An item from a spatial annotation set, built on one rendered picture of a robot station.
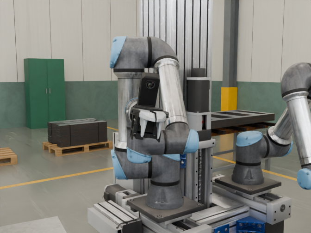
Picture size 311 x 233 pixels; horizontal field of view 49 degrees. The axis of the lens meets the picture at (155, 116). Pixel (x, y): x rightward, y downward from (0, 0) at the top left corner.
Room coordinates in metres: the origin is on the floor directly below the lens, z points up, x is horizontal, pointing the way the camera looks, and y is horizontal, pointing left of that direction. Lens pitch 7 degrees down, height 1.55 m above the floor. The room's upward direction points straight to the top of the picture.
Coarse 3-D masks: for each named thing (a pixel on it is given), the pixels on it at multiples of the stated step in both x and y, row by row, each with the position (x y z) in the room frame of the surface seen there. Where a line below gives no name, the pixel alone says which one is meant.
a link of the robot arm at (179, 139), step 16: (160, 48) 1.25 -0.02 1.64; (160, 64) 1.23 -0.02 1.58; (176, 64) 1.24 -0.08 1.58; (160, 80) 1.19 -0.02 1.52; (176, 80) 1.18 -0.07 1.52; (160, 96) 1.17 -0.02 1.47; (176, 96) 1.12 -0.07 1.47; (176, 112) 1.08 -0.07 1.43; (176, 128) 1.04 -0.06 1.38; (176, 144) 1.01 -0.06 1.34; (192, 144) 1.02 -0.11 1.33
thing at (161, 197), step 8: (152, 184) 1.28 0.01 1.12; (160, 184) 1.26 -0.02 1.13; (168, 184) 1.25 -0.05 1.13; (176, 184) 1.27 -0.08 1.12; (152, 192) 1.27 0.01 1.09; (160, 192) 1.25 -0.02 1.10; (168, 192) 1.25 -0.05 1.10; (176, 192) 1.26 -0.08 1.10; (152, 200) 1.26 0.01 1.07; (160, 200) 1.25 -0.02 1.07; (168, 200) 1.24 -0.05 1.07; (176, 200) 1.25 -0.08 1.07; (160, 208) 1.24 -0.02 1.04; (168, 208) 1.24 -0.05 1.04
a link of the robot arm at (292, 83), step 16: (304, 64) 1.33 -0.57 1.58; (288, 80) 1.30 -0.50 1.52; (304, 80) 1.29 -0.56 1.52; (288, 96) 1.29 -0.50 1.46; (304, 96) 1.28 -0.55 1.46; (288, 112) 1.30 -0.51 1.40; (304, 112) 1.25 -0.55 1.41; (304, 128) 1.23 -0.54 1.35; (304, 144) 1.21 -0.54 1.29; (304, 160) 1.20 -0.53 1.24; (304, 176) 1.17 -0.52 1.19
